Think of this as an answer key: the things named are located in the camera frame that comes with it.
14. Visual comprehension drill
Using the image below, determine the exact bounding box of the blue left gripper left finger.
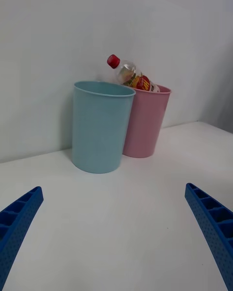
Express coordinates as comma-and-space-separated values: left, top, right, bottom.
0, 186, 45, 291

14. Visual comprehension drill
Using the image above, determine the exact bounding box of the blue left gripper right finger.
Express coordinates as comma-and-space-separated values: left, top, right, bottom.
184, 182, 233, 291

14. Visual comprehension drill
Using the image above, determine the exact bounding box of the clear bottle with red cap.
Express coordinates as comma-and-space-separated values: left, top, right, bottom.
106, 54, 161, 93

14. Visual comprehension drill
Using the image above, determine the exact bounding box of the pale blue plastic bin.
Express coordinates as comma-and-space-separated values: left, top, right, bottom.
71, 80, 136, 175

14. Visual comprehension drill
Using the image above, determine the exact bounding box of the pink plastic bin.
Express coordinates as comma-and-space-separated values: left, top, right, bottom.
122, 84, 172, 159

